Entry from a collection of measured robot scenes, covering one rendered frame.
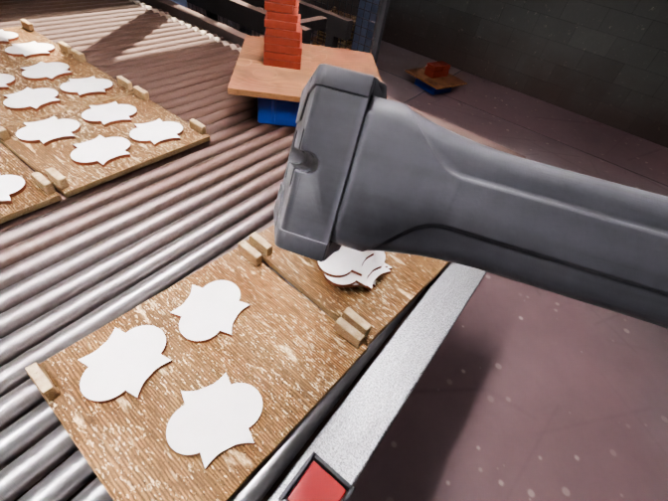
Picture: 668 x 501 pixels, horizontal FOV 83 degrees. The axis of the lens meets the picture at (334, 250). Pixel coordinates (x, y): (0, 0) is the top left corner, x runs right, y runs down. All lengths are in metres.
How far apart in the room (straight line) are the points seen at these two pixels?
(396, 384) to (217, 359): 0.31
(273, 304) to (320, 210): 0.58
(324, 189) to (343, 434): 0.54
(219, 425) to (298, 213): 0.50
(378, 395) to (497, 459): 1.18
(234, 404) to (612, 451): 1.78
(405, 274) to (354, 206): 0.69
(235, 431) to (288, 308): 0.24
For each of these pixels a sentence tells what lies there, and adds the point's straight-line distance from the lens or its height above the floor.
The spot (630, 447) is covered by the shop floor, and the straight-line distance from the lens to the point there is 2.21.
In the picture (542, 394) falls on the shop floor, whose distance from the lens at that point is 2.08.
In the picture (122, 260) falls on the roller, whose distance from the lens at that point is 0.87.
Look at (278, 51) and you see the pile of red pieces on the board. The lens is 1.41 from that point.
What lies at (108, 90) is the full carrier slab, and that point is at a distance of 1.48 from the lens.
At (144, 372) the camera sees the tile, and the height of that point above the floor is 0.94.
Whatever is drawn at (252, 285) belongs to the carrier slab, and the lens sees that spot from 0.76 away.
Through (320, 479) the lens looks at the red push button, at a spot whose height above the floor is 0.93.
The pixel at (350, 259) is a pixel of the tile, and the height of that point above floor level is 0.98.
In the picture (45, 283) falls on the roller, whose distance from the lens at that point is 0.89.
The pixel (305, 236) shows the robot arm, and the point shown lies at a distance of 0.16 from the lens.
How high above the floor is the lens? 1.53
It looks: 45 degrees down
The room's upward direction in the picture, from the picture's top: 12 degrees clockwise
